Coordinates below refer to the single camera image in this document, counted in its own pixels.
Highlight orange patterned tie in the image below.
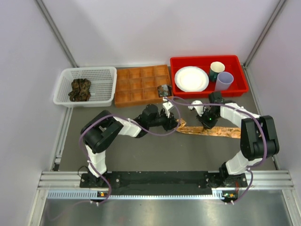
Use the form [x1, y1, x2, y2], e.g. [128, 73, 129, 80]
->
[177, 119, 241, 139]

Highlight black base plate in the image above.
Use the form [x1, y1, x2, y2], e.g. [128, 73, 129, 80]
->
[79, 170, 247, 195]

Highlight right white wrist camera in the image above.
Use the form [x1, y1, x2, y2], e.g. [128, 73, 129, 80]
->
[188, 100, 206, 116]

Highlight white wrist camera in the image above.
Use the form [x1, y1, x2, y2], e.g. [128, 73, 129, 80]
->
[162, 97, 174, 118]
[188, 100, 206, 116]

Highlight rolled dark patterned tie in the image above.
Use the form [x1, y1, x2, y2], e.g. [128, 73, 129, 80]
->
[157, 84, 172, 97]

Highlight lavender plastic cup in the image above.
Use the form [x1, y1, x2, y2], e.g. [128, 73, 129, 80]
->
[214, 72, 234, 91]

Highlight white paper plate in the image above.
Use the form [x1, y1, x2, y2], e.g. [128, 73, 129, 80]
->
[174, 66, 209, 92]

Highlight purple cable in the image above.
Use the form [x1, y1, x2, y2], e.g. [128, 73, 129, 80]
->
[174, 98, 269, 204]
[78, 97, 182, 207]

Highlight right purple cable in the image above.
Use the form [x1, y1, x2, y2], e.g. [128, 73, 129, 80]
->
[174, 98, 269, 204]

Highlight red plastic bin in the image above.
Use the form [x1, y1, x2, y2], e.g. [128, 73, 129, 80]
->
[170, 55, 249, 99]

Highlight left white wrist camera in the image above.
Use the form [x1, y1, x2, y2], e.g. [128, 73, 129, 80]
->
[162, 97, 174, 118]

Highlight slotted cable duct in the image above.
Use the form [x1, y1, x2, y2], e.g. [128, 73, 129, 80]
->
[47, 190, 237, 201]

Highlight dark camouflage tie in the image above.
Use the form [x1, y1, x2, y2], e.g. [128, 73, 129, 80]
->
[68, 79, 91, 102]

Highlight white perforated plastic basket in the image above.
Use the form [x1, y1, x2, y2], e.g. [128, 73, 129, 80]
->
[53, 66, 117, 108]

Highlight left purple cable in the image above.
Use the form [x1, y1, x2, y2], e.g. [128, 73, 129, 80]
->
[78, 97, 182, 207]

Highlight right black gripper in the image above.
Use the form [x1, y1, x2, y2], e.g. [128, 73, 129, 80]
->
[196, 108, 220, 130]

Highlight green cup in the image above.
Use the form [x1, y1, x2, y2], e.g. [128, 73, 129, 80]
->
[209, 61, 225, 82]

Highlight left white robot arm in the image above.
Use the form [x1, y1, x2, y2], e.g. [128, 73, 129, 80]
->
[79, 104, 178, 187]

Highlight orange compartment tray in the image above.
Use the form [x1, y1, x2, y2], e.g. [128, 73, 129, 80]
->
[114, 65, 173, 107]

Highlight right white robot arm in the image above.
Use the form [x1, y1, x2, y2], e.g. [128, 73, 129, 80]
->
[196, 92, 279, 188]

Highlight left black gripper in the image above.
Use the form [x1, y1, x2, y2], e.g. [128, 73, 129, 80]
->
[148, 110, 180, 131]

